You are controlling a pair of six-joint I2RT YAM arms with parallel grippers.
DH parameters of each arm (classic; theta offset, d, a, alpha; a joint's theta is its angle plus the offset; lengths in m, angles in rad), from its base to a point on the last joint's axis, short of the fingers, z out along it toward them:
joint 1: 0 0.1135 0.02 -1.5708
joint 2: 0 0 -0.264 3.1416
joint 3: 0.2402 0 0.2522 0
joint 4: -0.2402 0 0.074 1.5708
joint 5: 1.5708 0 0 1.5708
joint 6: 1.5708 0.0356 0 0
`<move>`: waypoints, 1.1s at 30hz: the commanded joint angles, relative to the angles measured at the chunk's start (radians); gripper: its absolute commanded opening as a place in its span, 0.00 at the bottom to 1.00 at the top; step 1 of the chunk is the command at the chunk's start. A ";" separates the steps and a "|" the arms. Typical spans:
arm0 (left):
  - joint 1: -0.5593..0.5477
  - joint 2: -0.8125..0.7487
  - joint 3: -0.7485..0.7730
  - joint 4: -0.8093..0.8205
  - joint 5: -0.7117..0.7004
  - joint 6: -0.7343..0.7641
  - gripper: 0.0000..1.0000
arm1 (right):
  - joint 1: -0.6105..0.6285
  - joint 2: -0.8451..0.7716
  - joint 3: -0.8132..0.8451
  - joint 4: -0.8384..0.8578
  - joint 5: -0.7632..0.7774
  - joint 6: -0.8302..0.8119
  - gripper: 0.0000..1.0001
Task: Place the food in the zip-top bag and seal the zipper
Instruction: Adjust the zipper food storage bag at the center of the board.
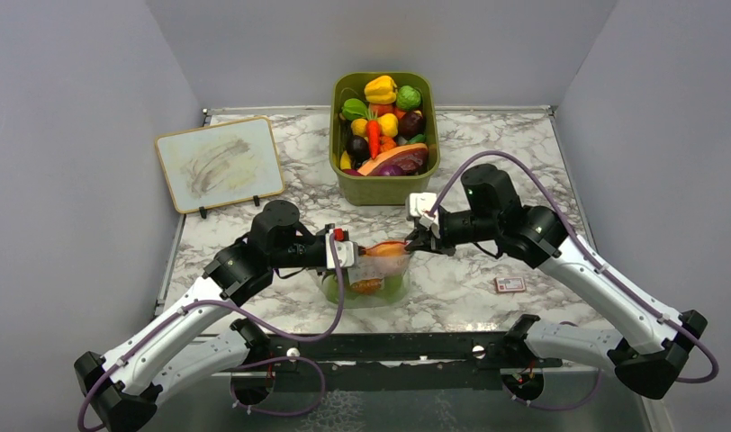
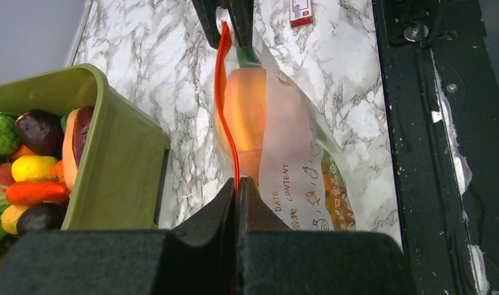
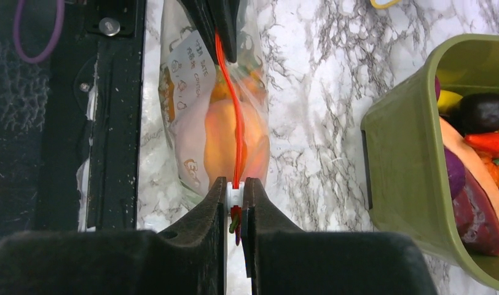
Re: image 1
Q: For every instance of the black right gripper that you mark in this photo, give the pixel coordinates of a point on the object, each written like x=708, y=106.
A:
x=426, y=239

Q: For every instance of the peach toy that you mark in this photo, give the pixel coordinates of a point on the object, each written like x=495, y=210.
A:
x=387, y=249

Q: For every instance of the clear zip bag orange zipper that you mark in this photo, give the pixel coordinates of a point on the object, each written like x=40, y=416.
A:
x=394, y=271

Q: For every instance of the orange spiky pineapple toy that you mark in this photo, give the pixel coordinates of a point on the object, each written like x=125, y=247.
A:
x=367, y=286

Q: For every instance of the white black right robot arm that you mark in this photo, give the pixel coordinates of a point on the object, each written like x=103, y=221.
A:
x=649, y=342

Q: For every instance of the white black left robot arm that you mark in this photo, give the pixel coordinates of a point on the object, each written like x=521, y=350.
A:
x=207, y=329

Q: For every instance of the purple eggplant toy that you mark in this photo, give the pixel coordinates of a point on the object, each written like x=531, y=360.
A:
x=389, y=170

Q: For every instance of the small red white card box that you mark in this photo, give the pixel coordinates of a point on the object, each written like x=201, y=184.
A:
x=509, y=285

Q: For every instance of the green plastic bin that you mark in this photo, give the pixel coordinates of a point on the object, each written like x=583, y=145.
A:
x=374, y=189

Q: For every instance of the dark red plum toy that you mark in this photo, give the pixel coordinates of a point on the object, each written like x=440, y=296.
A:
x=411, y=124

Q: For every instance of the yellow lemon toy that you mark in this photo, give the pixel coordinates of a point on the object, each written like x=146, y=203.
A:
x=389, y=125
x=359, y=127

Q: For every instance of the orange carrot toy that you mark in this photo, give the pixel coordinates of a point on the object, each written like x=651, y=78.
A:
x=373, y=131

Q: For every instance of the green broccoli toy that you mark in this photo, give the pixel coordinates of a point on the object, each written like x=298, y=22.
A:
x=408, y=98

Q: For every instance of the green pepper toy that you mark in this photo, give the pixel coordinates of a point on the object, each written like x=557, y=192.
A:
x=353, y=109

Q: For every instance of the yellow bell pepper toy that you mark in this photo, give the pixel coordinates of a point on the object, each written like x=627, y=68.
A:
x=381, y=90

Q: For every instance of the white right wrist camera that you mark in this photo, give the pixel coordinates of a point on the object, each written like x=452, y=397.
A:
x=419, y=210

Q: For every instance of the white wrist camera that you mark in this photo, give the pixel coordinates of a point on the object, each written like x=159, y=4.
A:
x=419, y=210
x=340, y=250

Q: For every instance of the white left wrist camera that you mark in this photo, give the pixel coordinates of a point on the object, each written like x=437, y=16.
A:
x=340, y=250

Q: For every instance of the black metal base rail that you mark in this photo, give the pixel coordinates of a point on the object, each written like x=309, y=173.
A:
x=373, y=362

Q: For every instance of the small whiteboard with wooden frame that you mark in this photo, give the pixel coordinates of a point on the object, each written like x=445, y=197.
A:
x=221, y=164

